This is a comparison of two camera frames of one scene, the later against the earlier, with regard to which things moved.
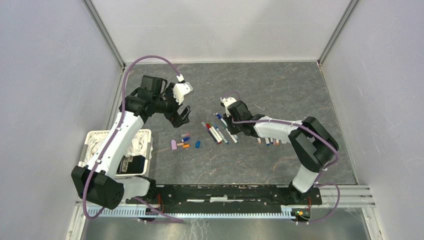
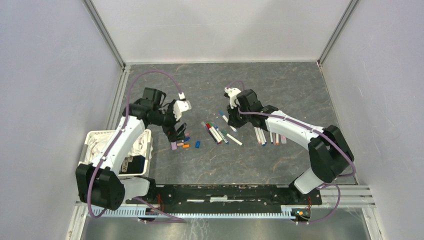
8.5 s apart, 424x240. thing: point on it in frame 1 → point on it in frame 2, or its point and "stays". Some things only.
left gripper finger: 185,119 → 180,131
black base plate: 224,197 stays
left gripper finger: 177,122 → 172,136
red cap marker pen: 214,135 stays
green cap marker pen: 214,131 stays
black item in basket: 131,164 stays
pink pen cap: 174,146 stays
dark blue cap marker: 217,115 → 261,136
